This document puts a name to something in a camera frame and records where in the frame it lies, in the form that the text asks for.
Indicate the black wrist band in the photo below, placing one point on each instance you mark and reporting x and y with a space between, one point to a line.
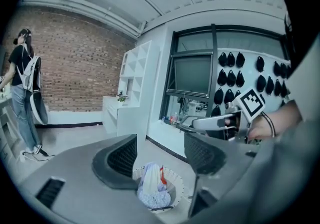
271 125

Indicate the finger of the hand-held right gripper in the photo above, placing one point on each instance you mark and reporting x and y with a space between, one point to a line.
212 121

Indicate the person's black clothing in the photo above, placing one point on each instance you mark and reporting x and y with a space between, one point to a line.
302 17

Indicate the wall of black caps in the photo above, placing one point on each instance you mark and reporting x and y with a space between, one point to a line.
231 77

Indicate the cream shirt with red collar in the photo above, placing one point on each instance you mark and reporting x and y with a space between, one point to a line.
152 178

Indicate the white woven laundry basket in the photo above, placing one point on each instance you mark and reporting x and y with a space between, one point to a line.
178 188

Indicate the person's right hand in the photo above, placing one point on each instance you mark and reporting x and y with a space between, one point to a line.
258 130

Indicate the person's right forearm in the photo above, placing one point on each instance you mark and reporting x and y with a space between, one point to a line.
285 117

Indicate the white shelf cabinet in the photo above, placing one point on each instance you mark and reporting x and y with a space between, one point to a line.
130 122

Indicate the small potted plant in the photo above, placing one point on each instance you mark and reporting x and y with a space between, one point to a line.
122 97

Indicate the white ceiling duct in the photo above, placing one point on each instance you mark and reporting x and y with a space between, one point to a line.
82 10

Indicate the white drawer desk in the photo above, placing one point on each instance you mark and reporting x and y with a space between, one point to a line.
7 130

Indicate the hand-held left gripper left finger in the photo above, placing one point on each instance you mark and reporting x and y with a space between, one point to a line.
75 180

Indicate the white power strip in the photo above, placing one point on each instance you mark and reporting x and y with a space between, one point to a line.
22 157

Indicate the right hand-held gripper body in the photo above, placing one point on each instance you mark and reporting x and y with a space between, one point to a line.
251 104

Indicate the round dark dish white rim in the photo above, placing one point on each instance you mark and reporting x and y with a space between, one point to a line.
39 109

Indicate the black window frame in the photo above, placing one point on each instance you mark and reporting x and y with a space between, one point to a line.
213 42

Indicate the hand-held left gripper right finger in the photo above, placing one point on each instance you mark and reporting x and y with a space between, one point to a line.
212 168

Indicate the blue checkered clothes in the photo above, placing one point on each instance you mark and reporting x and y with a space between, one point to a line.
155 199

